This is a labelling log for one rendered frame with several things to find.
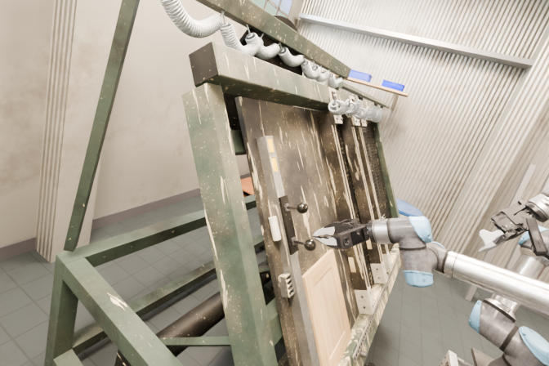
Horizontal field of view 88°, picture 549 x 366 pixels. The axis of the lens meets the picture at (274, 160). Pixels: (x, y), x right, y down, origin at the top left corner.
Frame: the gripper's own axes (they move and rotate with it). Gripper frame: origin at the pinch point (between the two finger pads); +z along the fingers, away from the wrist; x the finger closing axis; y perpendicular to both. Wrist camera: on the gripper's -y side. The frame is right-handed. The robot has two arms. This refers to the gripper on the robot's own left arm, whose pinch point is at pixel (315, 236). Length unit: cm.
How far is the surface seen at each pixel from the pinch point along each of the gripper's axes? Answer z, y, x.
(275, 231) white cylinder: 9.9, -8.9, 5.0
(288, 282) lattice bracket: 10.5, -6.3, -13.4
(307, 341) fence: 8.2, -5.8, -34.0
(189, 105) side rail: 16, -31, 49
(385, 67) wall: 17, 378, 146
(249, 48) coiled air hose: 31, 31, 88
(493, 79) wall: -107, 393, 85
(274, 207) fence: 10.3, -5.8, 12.8
